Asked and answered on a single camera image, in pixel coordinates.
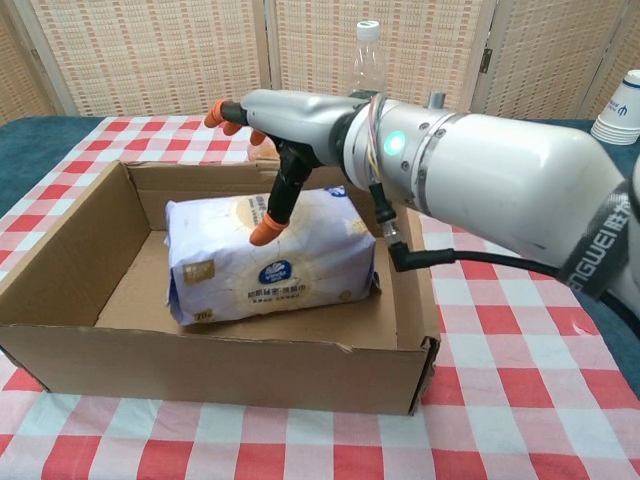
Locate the stack of white paper cups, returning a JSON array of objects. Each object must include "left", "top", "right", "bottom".
[{"left": 590, "top": 69, "right": 640, "bottom": 146}]

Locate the woven bamboo folding screen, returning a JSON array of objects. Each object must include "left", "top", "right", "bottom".
[{"left": 0, "top": 0, "right": 640, "bottom": 126}]

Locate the clear plastic water bottle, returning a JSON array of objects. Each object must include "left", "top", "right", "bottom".
[{"left": 349, "top": 19, "right": 390, "bottom": 99}]

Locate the open brown cardboard box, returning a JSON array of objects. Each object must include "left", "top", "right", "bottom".
[{"left": 0, "top": 158, "right": 442, "bottom": 417}]

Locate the black arm connector cable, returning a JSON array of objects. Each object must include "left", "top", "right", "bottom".
[{"left": 368, "top": 180, "right": 640, "bottom": 331}]

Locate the red white checkered tablecloth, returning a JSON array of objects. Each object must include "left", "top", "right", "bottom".
[{"left": 0, "top": 115, "right": 640, "bottom": 480}]

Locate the white blue tissue pack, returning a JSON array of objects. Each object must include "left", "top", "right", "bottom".
[{"left": 164, "top": 184, "right": 382, "bottom": 327}]

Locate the orange-tipped right robot hand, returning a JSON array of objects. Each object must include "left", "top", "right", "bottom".
[{"left": 207, "top": 90, "right": 361, "bottom": 248}]

